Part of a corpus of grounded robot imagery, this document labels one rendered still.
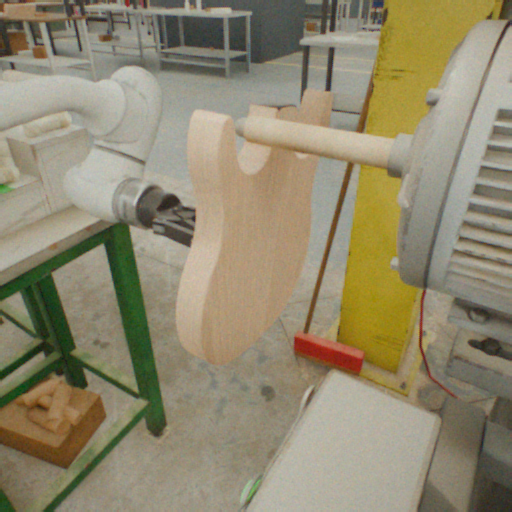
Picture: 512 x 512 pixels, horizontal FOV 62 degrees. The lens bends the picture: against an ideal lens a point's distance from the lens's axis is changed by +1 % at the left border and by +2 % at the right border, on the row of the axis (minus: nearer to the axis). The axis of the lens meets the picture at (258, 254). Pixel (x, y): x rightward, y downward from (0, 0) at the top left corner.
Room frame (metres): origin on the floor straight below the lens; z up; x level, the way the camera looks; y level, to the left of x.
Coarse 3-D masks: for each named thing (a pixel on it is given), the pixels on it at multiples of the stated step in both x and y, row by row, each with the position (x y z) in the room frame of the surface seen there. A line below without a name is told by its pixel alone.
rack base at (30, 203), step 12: (24, 180) 0.89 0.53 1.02; (36, 180) 0.89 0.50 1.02; (12, 192) 0.84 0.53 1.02; (24, 192) 0.86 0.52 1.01; (36, 192) 0.88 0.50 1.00; (0, 204) 0.81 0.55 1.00; (12, 204) 0.83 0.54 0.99; (24, 204) 0.86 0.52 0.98; (36, 204) 0.88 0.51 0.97; (0, 216) 0.81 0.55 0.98; (12, 216) 0.83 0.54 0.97; (24, 216) 0.85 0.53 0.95; (36, 216) 0.87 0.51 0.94; (0, 228) 0.80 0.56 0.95; (12, 228) 0.82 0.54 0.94
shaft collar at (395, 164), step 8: (400, 136) 0.43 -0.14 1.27; (408, 136) 0.43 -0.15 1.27; (400, 144) 0.42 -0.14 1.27; (408, 144) 0.42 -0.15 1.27; (392, 152) 0.42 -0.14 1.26; (400, 152) 0.41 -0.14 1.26; (392, 160) 0.41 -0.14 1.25; (400, 160) 0.41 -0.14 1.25; (392, 168) 0.41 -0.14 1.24; (400, 168) 0.41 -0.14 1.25; (392, 176) 0.42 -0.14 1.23; (400, 176) 0.41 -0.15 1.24
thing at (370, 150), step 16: (256, 128) 0.51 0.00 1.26; (272, 128) 0.50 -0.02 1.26; (288, 128) 0.49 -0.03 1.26; (304, 128) 0.48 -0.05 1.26; (320, 128) 0.48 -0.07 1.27; (272, 144) 0.50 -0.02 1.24; (288, 144) 0.48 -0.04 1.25; (304, 144) 0.47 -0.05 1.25; (320, 144) 0.46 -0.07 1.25; (336, 144) 0.45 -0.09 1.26; (352, 144) 0.45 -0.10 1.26; (368, 144) 0.44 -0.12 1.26; (384, 144) 0.43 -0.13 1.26; (352, 160) 0.45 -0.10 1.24; (368, 160) 0.43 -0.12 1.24; (384, 160) 0.42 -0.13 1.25
